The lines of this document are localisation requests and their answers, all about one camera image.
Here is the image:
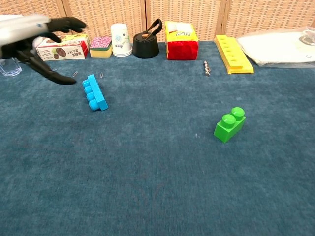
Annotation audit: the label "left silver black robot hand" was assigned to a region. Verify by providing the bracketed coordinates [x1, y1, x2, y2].
[0, 13, 87, 86]

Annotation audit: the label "blue toy brick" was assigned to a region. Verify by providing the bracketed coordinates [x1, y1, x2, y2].
[82, 74, 109, 112]

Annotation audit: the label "green toy brick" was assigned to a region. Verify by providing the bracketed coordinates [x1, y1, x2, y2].
[213, 107, 247, 144]

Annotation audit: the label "clear plastic water bottle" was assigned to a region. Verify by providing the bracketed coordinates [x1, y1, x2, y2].
[0, 57, 23, 77]

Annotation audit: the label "red white cookie box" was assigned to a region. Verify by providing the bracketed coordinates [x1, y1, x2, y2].
[36, 34, 91, 61]

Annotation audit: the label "yellow sponge pink patterned top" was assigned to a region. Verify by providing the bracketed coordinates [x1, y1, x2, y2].
[89, 36, 113, 59]

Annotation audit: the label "woven folding screen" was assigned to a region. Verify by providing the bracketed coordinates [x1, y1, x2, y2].
[0, 0, 315, 43]

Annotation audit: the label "stack of white paper cups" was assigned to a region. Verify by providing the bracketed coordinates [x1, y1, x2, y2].
[110, 23, 133, 58]

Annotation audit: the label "yellow red snack bag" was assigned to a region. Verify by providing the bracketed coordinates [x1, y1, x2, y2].
[164, 21, 199, 60]

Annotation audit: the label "blue table cloth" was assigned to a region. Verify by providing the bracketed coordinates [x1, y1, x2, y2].
[0, 40, 315, 236]

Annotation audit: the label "yellow tray with round holes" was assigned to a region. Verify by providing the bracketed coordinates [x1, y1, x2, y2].
[214, 34, 254, 74]

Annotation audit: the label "clear plastic bag white sheets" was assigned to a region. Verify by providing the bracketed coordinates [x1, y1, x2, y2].
[235, 26, 315, 69]

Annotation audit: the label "grey tape roll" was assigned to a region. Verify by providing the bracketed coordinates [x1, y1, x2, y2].
[298, 33, 315, 47]

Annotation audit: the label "black kettle with handle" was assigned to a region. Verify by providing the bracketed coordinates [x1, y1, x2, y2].
[132, 18, 163, 59]

